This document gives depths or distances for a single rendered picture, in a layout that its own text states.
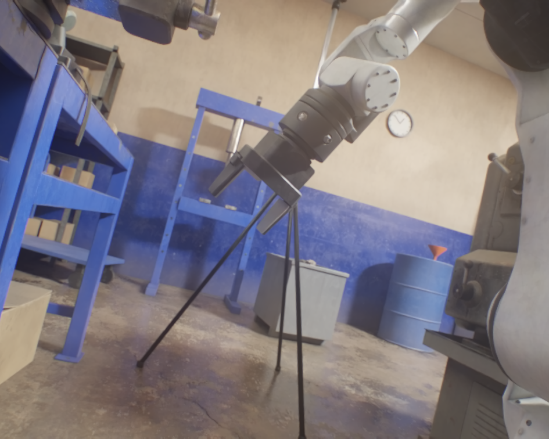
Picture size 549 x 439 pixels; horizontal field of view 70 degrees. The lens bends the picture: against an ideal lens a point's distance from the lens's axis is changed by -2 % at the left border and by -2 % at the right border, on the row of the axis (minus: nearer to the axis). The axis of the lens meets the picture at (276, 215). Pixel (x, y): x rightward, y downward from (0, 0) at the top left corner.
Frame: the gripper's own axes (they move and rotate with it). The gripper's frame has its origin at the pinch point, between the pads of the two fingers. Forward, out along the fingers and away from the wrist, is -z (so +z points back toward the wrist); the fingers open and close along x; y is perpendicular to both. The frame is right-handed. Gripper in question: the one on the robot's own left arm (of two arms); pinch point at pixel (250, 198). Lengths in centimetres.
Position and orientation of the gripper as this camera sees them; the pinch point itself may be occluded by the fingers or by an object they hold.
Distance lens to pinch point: 59.8
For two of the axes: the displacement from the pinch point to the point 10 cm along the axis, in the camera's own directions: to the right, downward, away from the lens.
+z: 6.7, -7.4, -0.3
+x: 6.0, 5.1, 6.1
